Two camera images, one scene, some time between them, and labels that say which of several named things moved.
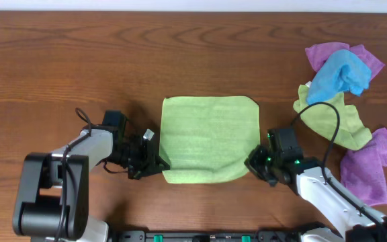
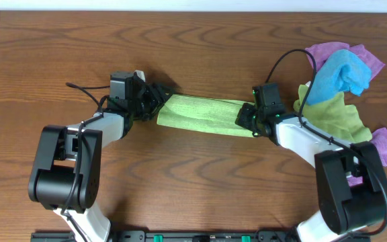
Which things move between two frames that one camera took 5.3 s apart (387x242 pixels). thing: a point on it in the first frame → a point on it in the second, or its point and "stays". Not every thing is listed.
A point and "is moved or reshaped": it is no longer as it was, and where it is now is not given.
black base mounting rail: (181, 236) stays
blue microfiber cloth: (341, 72) stays
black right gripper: (261, 163) → (247, 115)
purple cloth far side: (318, 53) stays
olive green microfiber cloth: (351, 132) stays
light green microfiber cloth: (208, 139) is moved or reshaped
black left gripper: (148, 157) → (154, 99)
